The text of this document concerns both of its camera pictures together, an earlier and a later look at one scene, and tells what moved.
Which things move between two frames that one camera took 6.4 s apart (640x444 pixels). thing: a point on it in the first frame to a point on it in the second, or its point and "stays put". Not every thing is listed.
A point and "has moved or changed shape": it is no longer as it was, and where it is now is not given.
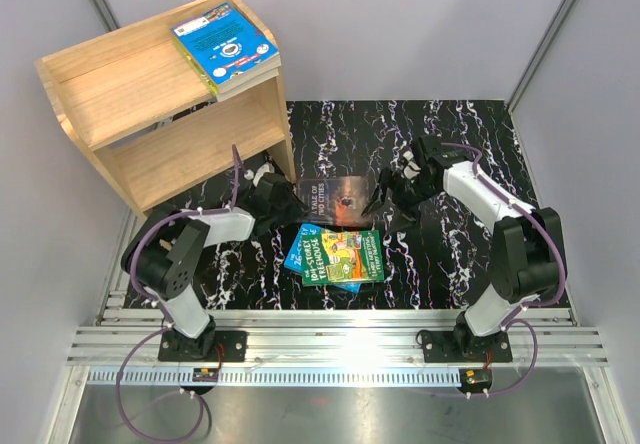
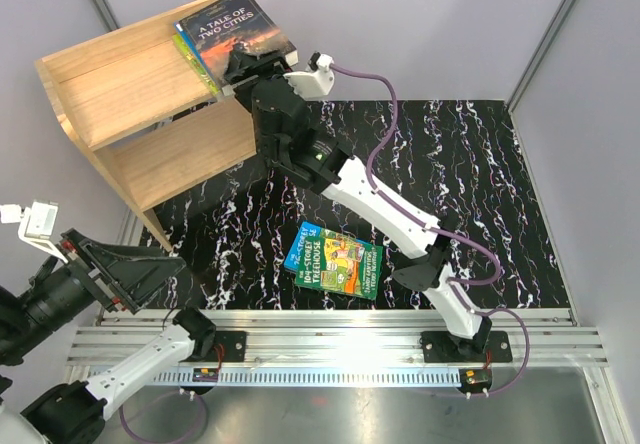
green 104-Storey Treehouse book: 336,256 has moved or changed shape
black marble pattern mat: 440,261 stays put
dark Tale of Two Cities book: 334,200 to 232,31
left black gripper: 295,208 to 129,278
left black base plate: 229,346 stays put
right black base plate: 454,347 stays put
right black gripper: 392,182 to 250,67
